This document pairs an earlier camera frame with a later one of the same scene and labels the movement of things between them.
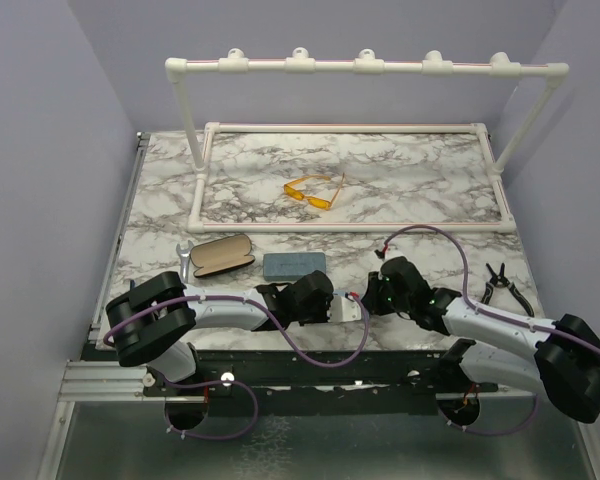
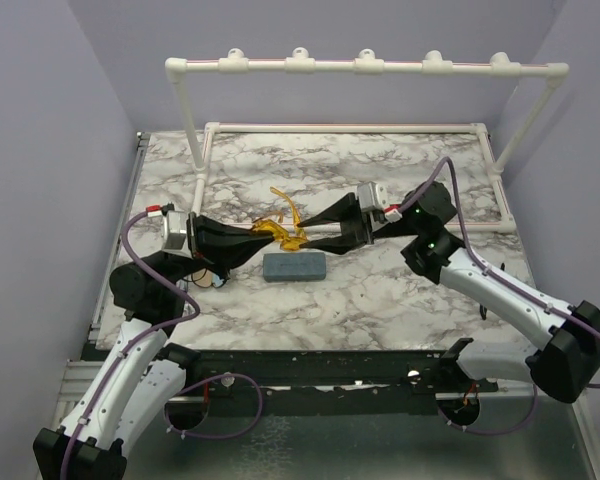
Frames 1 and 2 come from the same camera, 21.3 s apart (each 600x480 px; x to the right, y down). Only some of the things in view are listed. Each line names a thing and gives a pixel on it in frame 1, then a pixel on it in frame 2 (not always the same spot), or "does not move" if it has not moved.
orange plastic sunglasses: (317, 203) -> (290, 241)
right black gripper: (371, 298) -> (347, 212)
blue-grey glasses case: (291, 266) does not move
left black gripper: (324, 317) -> (221, 243)
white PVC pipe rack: (236, 60) does not move
